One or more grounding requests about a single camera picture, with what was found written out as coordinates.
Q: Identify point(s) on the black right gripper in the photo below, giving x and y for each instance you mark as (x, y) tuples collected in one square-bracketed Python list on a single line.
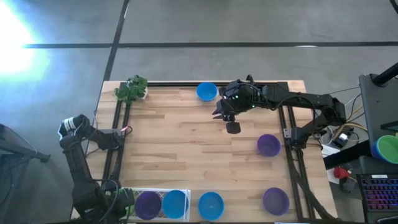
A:
[(241, 96)]

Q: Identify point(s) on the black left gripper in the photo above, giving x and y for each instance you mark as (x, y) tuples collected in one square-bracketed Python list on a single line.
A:
[(128, 198)]

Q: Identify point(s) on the green mini bowl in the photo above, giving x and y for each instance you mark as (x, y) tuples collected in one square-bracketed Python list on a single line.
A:
[(388, 149), (119, 194)]

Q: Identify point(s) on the purple mini bowl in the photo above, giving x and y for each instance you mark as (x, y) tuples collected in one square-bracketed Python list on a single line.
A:
[(269, 145), (275, 201), (148, 206)]

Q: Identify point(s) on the blue mini bowl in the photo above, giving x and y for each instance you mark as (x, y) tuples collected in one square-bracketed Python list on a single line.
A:
[(206, 91), (211, 206), (175, 204), (374, 151)]

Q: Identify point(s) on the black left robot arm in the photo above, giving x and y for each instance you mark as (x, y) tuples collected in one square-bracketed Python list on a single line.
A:
[(84, 186)]

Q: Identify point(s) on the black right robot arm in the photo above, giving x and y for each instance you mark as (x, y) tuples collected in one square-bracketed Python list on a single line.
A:
[(311, 101)]

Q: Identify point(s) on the small black clamp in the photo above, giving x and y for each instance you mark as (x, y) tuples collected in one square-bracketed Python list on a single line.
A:
[(249, 77)]

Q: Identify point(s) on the green plant in white pot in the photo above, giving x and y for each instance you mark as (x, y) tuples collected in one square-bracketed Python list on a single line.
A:
[(132, 90)]

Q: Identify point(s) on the black floor stand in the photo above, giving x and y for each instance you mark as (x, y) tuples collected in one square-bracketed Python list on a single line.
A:
[(40, 157)]

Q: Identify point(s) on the white paper sheet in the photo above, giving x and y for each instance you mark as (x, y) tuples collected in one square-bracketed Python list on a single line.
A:
[(329, 151)]

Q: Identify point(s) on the white power adapter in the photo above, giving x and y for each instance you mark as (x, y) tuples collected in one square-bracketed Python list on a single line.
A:
[(342, 137)]

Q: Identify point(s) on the small red object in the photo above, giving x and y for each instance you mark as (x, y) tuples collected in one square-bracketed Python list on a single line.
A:
[(340, 173)]

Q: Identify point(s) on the black desk bar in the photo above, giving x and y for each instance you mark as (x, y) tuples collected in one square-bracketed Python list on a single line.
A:
[(348, 155)]

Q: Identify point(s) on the black pole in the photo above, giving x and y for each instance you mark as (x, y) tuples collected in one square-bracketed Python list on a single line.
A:
[(387, 74)]

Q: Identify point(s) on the backlit computer keyboard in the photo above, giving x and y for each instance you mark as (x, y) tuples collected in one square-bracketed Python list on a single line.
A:
[(381, 193)]

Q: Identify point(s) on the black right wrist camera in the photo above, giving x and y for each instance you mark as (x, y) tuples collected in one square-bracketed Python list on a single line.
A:
[(233, 128)]

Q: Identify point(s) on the black aluminium frame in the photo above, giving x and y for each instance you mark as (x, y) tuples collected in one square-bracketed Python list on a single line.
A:
[(174, 84)]

